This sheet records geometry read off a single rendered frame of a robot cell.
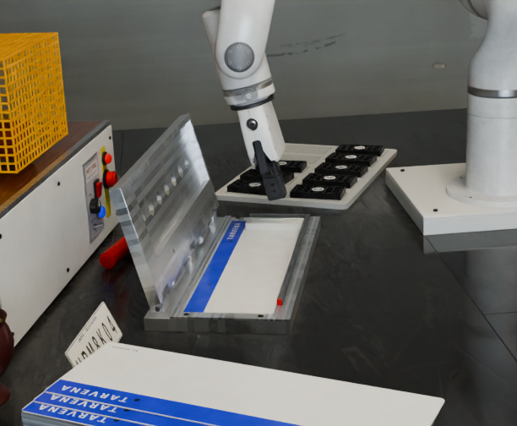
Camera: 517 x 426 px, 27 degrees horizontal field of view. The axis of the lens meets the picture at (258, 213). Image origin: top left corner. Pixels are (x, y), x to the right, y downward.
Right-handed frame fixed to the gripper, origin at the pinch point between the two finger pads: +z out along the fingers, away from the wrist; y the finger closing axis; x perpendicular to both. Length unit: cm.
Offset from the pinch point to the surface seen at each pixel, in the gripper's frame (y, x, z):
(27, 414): -79, 14, -4
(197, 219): -10.1, 11.8, -0.2
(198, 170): 3.5, 13.1, -4.9
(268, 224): -1.8, 2.5, 5.7
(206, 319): -38.9, 6.0, 5.8
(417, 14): 214, -20, 7
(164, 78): 192, 70, 5
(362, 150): 50, -10, 10
